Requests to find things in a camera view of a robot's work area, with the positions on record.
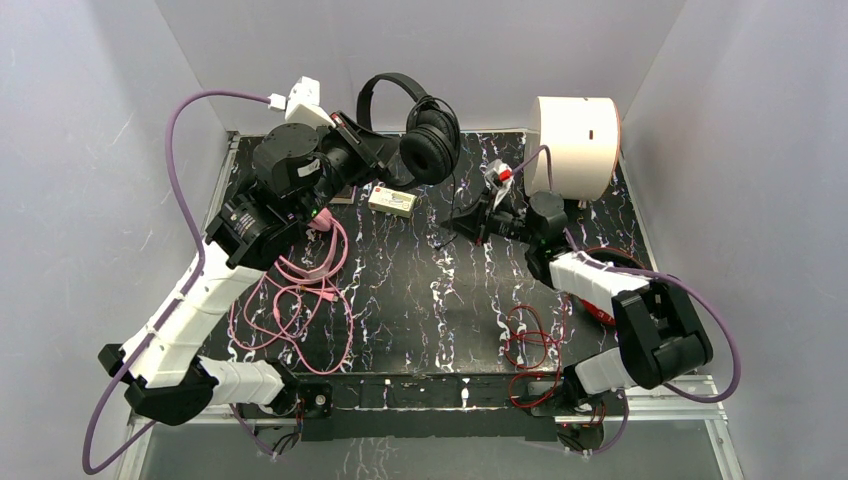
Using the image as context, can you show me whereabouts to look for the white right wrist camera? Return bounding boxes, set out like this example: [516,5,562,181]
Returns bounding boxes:
[483,159,514,211]

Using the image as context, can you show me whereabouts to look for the red and black headphones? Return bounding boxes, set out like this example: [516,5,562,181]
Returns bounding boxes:
[572,246,654,327]

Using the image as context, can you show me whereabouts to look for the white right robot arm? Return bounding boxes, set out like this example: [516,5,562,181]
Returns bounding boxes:
[441,191,713,414]

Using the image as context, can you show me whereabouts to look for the dark paperback book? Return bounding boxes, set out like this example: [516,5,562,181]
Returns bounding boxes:
[330,186,357,205]

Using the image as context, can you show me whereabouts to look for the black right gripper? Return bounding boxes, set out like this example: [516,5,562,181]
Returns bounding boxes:
[440,187,539,248]

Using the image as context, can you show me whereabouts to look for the white cylindrical container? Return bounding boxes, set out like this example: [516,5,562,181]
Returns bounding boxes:
[523,96,621,201]

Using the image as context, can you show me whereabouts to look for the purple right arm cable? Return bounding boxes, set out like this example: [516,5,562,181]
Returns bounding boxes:
[510,144,743,405]

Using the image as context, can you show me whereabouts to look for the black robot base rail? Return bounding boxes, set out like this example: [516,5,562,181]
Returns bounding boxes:
[228,370,631,444]

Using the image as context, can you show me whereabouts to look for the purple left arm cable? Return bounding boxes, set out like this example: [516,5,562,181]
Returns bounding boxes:
[81,89,276,477]

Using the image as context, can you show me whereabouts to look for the thin black headphone cable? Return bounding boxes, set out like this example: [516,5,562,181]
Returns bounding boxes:
[430,95,465,252]

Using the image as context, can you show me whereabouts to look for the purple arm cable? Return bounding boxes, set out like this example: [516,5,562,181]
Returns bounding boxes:
[81,89,276,477]
[510,144,743,405]

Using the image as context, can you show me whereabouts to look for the pink over-ear headphones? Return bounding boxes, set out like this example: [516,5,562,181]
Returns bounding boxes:
[274,208,349,285]

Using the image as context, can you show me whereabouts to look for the black on-ear headphones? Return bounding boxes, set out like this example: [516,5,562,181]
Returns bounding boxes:
[356,72,461,191]

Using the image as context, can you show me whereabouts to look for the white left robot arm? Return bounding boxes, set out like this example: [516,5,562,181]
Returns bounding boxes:
[99,112,399,426]

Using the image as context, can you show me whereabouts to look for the small white cardboard box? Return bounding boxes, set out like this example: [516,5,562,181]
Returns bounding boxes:
[368,186,417,218]

